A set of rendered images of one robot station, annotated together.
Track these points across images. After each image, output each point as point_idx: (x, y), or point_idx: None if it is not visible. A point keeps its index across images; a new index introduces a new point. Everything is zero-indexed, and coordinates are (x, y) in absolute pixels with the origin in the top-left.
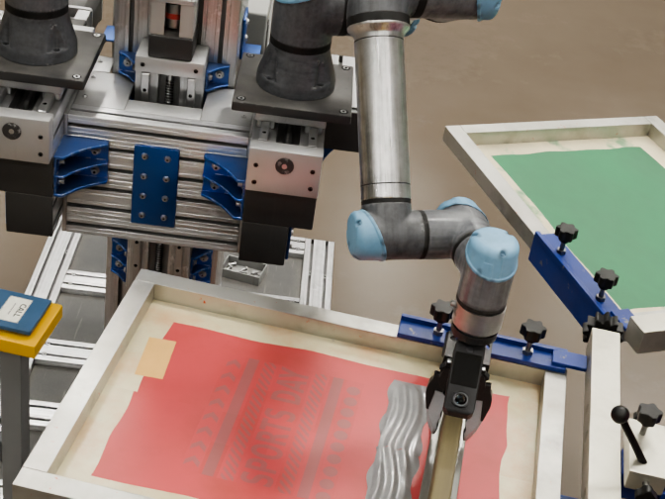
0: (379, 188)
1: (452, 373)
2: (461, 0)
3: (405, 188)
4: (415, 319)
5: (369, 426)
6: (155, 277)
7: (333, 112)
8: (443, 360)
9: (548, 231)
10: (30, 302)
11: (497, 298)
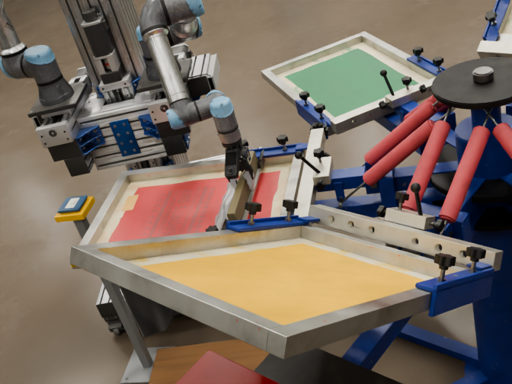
0: (171, 97)
1: (225, 161)
2: (183, 11)
3: (183, 94)
4: None
5: (218, 200)
6: (128, 172)
7: None
8: None
9: (307, 99)
10: (78, 198)
11: (229, 124)
